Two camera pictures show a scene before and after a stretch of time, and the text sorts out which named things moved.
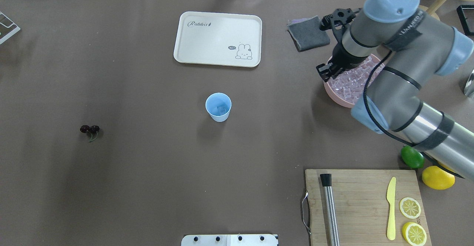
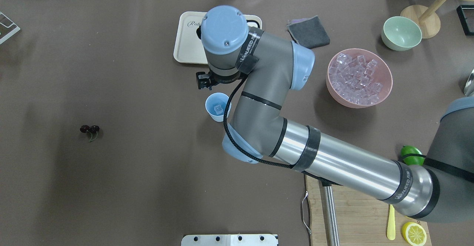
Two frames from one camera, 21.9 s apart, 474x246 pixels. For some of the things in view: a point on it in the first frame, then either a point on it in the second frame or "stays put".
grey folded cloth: x=306 y=33 stays put
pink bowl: x=347 y=87 stays put
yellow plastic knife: x=391 y=196 stays put
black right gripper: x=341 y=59 → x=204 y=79
